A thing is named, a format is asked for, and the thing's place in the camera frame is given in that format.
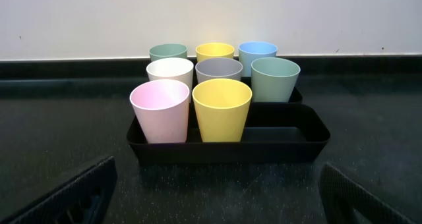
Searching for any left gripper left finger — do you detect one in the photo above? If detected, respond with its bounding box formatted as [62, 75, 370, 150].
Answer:
[0, 155, 119, 224]

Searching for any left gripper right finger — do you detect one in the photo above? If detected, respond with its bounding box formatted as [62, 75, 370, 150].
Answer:
[318, 163, 418, 224]

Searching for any black tray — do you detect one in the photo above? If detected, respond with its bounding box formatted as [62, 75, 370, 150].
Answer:
[126, 75, 331, 166]

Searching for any pink cup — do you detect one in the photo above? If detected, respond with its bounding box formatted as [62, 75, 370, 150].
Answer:
[129, 78, 191, 144]

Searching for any green cup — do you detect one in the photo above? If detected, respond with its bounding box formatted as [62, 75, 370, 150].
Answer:
[148, 43, 188, 63]
[251, 57, 301, 103]

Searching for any yellow cup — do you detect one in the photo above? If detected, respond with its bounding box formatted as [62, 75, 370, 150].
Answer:
[192, 78, 253, 143]
[195, 42, 235, 63]

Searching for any white cup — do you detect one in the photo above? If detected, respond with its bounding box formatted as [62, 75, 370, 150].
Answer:
[146, 57, 195, 103]

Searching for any blue cup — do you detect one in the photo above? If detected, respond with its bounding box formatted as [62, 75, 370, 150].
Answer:
[237, 41, 278, 78]

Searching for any grey cup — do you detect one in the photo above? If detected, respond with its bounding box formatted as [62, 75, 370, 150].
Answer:
[195, 57, 244, 84]

